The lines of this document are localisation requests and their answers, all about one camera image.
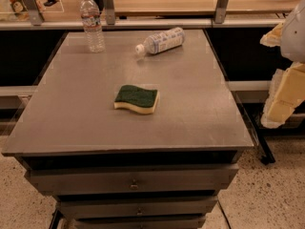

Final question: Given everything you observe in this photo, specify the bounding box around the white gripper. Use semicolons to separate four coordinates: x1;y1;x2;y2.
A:
260;0;305;129

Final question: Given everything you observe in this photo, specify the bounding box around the green yellow sponge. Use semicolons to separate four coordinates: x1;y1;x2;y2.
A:
113;85;159;115

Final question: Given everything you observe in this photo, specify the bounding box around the small black object on shelf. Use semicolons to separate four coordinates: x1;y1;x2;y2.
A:
44;0;59;7

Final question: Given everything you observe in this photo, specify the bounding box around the top drawer handle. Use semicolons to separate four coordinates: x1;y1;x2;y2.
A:
130;179;138;191

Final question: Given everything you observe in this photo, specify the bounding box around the clear plastic water bottle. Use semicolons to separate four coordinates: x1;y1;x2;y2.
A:
80;0;105;52

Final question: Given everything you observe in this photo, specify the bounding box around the wooden shelf with metal posts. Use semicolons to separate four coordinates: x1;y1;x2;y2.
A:
0;0;302;31

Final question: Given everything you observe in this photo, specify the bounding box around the blue label plastic bottle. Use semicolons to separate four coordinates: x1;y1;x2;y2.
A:
135;27;185;54

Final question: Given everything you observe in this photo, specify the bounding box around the colourful box on shelf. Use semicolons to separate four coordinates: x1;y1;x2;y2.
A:
0;0;29;21

